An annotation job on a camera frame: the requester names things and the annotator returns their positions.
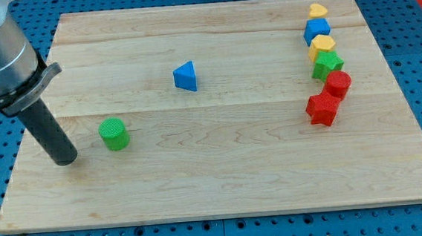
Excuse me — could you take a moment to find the green cylinder block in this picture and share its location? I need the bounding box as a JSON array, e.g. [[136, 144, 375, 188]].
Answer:
[[98, 117, 130, 151]]

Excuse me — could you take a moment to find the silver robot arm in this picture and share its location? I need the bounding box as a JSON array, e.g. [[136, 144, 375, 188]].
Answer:
[[0, 0, 62, 117]]

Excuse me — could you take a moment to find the wooden board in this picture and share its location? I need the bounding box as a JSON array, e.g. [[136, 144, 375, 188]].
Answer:
[[0, 0, 422, 235]]

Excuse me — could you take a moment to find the blue triangle block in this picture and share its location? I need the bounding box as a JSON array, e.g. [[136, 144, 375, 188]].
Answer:
[[173, 62, 198, 92]]

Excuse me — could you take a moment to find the red star block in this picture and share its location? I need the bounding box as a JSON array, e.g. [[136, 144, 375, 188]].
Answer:
[[305, 91, 342, 126]]

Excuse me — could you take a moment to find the green star block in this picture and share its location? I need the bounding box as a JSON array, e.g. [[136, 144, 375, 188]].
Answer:
[[311, 50, 344, 82]]

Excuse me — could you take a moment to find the red cylinder block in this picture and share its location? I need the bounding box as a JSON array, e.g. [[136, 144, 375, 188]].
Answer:
[[323, 71, 352, 100]]

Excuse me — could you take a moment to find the yellow hexagon block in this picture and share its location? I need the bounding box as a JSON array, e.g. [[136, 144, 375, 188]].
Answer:
[[308, 34, 337, 62]]

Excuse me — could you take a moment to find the blue hexagon block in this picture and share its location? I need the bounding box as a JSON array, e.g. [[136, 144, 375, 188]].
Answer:
[[303, 18, 331, 47]]

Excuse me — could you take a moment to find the yellow heart block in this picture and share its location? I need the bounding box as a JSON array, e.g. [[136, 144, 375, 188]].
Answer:
[[308, 3, 328, 19]]

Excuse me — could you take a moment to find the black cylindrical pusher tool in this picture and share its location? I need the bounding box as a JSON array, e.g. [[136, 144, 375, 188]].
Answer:
[[17, 99, 78, 165]]

